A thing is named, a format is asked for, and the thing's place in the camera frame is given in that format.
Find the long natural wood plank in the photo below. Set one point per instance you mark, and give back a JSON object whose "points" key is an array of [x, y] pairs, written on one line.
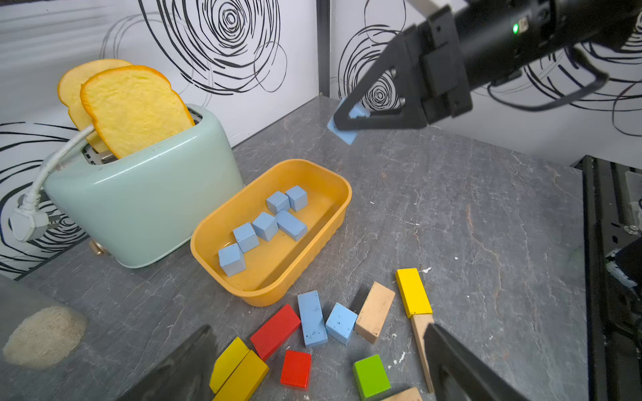
{"points": [[420, 323]]}

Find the long red block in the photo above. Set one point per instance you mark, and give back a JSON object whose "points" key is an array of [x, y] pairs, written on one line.
{"points": [[275, 332]]}

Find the yellow block top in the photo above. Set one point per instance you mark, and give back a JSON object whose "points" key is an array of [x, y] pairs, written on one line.
{"points": [[227, 363]]}

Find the yellow plastic tub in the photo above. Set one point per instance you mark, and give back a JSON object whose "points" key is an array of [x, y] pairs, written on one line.
{"points": [[273, 267]]}

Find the yellow bar block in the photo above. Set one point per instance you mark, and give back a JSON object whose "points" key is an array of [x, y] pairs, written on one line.
{"points": [[245, 379]]}

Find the small blue block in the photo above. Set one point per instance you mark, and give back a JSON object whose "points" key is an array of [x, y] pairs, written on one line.
{"points": [[231, 260]]}

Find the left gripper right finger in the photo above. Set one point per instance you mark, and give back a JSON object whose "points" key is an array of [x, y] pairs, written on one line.
{"points": [[458, 374]]}

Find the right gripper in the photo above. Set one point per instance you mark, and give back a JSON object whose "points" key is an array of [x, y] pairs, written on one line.
{"points": [[377, 67]]}

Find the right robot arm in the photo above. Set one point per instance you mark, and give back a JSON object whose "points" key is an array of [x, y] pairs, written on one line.
{"points": [[500, 37]]}

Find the mint green toaster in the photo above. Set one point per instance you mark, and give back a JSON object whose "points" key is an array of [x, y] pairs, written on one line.
{"points": [[143, 207]]}

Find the blue cube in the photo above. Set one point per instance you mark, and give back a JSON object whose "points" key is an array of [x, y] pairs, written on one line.
{"points": [[348, 129], [298, 198], [265, 226], [246, 237], [340, 323], [278, 202]]}

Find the long yellow block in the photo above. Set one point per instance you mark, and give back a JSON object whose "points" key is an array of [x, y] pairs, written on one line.
{"points": [[413, 293]]}

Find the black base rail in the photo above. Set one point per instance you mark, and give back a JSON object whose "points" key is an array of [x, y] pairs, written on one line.
{"points": [[612, 259]]}

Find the thin wood plank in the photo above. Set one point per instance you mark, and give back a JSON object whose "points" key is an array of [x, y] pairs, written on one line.
{"points": [[412, 394]]}

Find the yellow toast slice front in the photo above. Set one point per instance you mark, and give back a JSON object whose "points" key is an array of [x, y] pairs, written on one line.
{"points": [[133, 108]]}

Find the red cube centre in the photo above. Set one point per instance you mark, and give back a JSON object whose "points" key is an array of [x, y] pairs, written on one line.
{"points": [[296, 370]]}

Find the natural wood block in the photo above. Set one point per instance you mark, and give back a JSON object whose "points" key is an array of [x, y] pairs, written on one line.
{"points": [[373, 315]]}

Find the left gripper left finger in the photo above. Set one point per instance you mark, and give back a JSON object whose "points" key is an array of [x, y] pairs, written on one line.
{"points": [[183, 375]]}

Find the long blue block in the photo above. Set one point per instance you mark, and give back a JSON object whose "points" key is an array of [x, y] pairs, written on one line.
{"points": [[291, 225], [312, 319]]}

